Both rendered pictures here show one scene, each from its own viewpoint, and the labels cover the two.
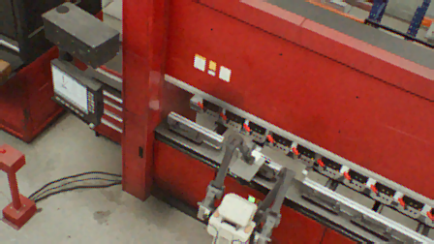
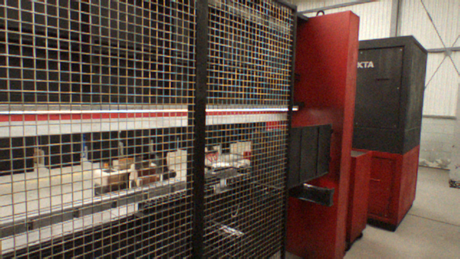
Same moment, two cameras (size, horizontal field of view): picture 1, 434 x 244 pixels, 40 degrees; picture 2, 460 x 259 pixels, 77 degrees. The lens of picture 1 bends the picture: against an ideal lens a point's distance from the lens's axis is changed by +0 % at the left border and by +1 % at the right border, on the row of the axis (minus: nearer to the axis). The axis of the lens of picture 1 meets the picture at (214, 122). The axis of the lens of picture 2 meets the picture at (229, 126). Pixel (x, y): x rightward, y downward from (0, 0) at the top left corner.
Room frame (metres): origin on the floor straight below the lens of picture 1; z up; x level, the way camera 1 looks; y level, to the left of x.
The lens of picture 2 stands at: (3.92, -2.52, 1.52)
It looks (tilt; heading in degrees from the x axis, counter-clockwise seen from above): 5 degrees down; 108
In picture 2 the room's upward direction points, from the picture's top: 2 degrees clockwise
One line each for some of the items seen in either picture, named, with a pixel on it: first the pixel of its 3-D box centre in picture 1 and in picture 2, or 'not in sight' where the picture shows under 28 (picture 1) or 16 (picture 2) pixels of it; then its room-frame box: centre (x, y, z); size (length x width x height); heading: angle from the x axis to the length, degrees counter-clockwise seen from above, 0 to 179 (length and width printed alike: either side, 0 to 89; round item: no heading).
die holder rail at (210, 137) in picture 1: (195, 130); not in sight; (3.43, 0.14, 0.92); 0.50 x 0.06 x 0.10; 66
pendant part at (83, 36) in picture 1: (82, 71); not in sight; (3.26, 0.99, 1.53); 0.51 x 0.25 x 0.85; 59
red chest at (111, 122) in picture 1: (125, 97); (337, 195); (4.13, 0.87, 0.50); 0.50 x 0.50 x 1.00; 66
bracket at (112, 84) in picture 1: (99, 88); not in sight; (3.48, 0.94, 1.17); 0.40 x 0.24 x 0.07; 66
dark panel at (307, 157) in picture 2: not in sight; (297, 156); (3.77, -0.35, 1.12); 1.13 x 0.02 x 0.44; 66
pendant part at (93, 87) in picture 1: (79, 90); not in sight; (3.16, 1.00, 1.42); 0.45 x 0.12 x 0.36; 59
